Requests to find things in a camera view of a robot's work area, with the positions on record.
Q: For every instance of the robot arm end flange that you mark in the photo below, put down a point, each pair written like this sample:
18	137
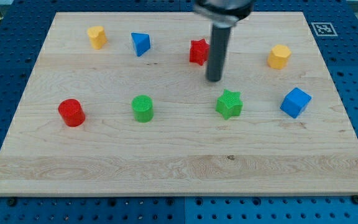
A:
224	13

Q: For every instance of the green star block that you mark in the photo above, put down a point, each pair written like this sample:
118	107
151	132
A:
229	104

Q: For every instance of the red star block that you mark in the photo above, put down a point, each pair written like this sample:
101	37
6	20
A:
199	51

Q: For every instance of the blue cube block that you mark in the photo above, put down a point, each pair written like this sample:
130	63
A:
295	102

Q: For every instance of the green cylinder block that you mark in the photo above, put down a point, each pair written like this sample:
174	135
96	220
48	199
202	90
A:
142	107

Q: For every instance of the wooden board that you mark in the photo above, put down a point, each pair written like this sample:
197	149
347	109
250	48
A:
188	148

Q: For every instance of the blue triangle block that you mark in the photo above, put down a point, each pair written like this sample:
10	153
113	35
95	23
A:
141	43

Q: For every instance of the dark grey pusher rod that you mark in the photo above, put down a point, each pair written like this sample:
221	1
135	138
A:
219	40

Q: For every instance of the red cylinder block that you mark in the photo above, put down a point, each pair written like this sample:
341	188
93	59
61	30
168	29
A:
71	112

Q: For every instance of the yellow heart block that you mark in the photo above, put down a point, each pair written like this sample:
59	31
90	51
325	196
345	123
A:
97	37

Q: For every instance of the yellow hexagon block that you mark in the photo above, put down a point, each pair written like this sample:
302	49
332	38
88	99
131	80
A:
278	57

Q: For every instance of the white fiducial marker tag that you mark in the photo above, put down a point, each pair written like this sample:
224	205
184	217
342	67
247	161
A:
324	29

